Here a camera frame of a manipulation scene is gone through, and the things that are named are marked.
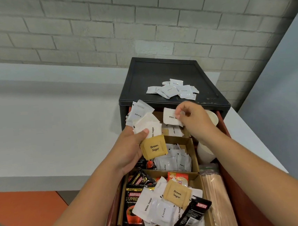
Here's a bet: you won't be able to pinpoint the black plastic drawer cabinet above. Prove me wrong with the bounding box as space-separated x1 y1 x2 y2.
115 49 233 132

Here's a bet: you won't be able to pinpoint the bunch of white sachets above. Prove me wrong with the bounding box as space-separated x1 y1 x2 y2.
123 98 164 141

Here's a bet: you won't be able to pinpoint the orange drink sachet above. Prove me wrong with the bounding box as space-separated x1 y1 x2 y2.
167 170 190 189

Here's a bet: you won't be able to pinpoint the small black coffee sachet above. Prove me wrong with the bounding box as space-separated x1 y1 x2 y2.
126 168 157 190
134 156 157 172
171 194 214 226

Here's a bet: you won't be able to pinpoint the brown sugar sachet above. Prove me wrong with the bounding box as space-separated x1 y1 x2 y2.
161 178 194 212
139 134 169 161

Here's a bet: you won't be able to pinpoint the white paper cup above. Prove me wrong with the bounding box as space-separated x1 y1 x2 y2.
196 139 218 166
205 108 220 128

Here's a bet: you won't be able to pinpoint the red drawer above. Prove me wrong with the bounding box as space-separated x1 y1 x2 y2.
91 94 276 226

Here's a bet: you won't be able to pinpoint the person's left hand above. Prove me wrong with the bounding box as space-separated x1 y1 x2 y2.
108 123 154 177

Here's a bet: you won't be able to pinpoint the person's left forearm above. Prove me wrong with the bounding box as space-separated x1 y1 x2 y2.
22 156 132 226

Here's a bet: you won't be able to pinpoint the person's right hand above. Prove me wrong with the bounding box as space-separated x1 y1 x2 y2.
174 98 222 143

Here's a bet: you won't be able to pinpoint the pile of white cream sachets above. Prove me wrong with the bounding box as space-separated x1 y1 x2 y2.
145 76 200 105

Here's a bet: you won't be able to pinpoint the bag of wooden stirrers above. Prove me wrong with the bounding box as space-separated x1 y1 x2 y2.
198 161 240 226

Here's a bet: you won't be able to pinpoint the person's right forearm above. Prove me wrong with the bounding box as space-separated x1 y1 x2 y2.
198 121 298 226

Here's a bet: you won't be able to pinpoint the white sugar sachet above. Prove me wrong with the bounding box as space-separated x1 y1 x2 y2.
162 106 184 129

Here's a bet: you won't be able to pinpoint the large black coffee packet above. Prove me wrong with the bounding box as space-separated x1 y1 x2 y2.
119 185 160 226

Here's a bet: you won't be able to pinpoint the heap of mixed white sachets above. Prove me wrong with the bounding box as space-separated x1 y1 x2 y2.
129 173 207 226

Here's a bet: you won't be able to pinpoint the row of white coffee sachets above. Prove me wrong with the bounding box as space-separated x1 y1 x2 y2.
152 141 193 176

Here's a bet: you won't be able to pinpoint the loose white sugar sachets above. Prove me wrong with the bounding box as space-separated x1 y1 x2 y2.
161 122 185 139

